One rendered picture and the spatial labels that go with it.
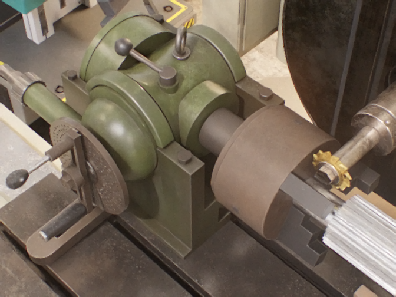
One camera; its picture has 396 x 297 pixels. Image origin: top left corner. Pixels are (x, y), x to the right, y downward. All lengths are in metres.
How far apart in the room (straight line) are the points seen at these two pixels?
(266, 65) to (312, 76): 1.74
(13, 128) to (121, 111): 0.80
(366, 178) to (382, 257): 0.15
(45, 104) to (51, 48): 1.43
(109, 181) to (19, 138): 0.74
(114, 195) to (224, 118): 0.22
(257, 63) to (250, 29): 1.63
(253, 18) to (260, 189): 0.47
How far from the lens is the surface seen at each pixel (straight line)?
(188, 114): 1.23
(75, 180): 1.24
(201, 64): 1.27
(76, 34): 2.81
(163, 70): 1.22
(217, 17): 1.52
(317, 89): 1.40
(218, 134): 1.23
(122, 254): 1.37
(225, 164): 1.15
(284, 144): 1.13
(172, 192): 1.27
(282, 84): 3.06
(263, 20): 1.53
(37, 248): 1.37
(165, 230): 1.38
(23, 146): 1.91
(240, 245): 1.38
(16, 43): 2.81
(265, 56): 3.17
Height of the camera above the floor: 2.16
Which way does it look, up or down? 50 degrees down
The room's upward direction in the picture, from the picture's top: straight up
